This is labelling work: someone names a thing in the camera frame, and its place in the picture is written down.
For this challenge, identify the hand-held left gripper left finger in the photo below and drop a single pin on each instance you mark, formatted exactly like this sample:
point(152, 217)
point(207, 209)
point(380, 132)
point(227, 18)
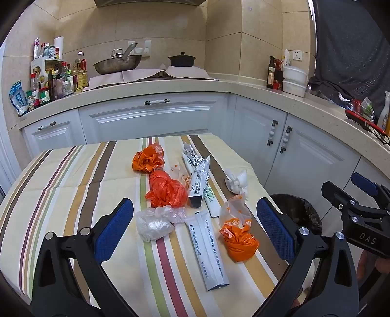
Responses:
point(114, 231)

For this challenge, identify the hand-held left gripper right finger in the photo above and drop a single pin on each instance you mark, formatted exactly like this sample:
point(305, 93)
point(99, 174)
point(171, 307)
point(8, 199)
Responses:
point(275, 231)

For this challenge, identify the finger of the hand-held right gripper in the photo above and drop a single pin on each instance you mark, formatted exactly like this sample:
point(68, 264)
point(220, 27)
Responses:
point(335, 193)
point(364, 184)

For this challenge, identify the bin with black liner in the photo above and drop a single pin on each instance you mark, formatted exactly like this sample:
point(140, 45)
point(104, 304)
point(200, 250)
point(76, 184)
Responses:
point(301, 210)

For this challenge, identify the white sachet with green print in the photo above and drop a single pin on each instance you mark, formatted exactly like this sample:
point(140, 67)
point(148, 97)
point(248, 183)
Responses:
point(212, 199)

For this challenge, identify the white sachet with black print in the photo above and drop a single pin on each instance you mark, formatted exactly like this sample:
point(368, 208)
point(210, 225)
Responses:
point(198, 183)

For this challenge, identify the person's right hand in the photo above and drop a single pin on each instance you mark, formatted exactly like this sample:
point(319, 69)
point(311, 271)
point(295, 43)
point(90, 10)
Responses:
point(367, 268)

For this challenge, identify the orange bag in clear bag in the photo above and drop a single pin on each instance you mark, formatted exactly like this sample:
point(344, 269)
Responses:
point(240, 243)

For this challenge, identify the crumpled clear plastic bag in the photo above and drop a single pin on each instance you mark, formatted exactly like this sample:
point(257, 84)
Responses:
point(152, 225)

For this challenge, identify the striped tablecloth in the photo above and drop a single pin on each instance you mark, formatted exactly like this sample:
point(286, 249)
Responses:
point(76, 183)

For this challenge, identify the crumpled white plastic bag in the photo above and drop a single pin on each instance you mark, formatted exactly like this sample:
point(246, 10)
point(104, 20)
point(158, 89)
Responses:
point(236, 183)

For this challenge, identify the red dish rack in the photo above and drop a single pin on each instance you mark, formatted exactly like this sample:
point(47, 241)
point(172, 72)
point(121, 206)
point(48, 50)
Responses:
point(359, 119)

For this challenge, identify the crumpled orange plastic bag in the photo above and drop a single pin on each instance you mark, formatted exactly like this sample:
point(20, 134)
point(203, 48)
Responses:
point(146, 160)
point(164, 189)

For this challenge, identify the white spray bottle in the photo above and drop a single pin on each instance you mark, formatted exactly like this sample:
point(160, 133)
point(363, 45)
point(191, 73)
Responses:
point(384, 115)

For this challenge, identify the long white printed sachet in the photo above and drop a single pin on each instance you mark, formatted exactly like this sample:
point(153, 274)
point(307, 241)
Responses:
point(207, 253)

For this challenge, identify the green white packet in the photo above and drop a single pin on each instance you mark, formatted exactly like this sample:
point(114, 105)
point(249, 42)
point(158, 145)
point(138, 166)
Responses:
point(367, 107)

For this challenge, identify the clear bag with orange print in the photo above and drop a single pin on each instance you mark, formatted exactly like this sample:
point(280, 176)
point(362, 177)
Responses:
point(178, 174)

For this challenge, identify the crumpled silver foil wrapper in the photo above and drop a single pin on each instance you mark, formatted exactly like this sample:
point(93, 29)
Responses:
point(191, 151)

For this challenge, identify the red sauce bottle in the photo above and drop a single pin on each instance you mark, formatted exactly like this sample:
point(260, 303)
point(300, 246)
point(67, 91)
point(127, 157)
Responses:
point(278, 77)

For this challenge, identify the dark grey cloth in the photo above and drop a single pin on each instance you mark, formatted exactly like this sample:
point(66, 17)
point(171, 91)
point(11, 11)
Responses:
point(350, 55)

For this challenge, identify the white kitchen cabinet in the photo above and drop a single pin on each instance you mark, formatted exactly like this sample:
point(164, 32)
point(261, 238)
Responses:
point(182, 119)

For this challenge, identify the dark olive oil bottle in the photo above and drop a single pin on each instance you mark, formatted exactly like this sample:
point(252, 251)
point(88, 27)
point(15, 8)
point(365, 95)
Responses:
point(270, 74)

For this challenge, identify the white pouch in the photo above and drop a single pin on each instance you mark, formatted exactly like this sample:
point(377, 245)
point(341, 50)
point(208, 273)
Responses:
point(286, 59)

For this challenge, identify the beige stone countertop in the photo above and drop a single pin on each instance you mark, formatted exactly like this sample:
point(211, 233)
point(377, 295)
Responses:
point(152, 88)

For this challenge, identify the group of condiment bottles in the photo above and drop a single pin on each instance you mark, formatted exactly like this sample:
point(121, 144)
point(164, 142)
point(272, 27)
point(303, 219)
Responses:
point(58, 85)

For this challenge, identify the pale stove cover cloth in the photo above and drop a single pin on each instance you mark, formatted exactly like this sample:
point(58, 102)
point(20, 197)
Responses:
point(137, 75)

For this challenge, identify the yellow cooking oil bottle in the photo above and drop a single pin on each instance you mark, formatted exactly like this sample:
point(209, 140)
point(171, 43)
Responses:
point(80, 76)

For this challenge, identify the blue white packet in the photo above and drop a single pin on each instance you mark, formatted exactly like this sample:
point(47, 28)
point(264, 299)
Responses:
point(17, 99)

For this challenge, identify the steel wok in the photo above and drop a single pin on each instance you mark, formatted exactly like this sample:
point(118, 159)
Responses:
point(117, 65)

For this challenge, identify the steel kettle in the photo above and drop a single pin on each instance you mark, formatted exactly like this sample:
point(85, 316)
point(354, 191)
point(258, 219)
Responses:
point(116, 53)

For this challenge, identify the white shelf rack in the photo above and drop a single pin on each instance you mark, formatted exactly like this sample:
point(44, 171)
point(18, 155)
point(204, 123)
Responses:
point(42, 65)

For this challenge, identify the black lidded pot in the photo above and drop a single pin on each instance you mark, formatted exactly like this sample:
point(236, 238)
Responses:
point(181, 61)

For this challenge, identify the paper towel roll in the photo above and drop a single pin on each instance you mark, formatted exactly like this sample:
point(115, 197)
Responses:
point(59, 45)

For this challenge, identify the white wall socket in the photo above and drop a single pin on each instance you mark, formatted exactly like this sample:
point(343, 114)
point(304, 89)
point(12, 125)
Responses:
point(297, 54)

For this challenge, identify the beige wall socket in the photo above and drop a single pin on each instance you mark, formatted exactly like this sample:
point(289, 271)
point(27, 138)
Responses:
point(147, 48)

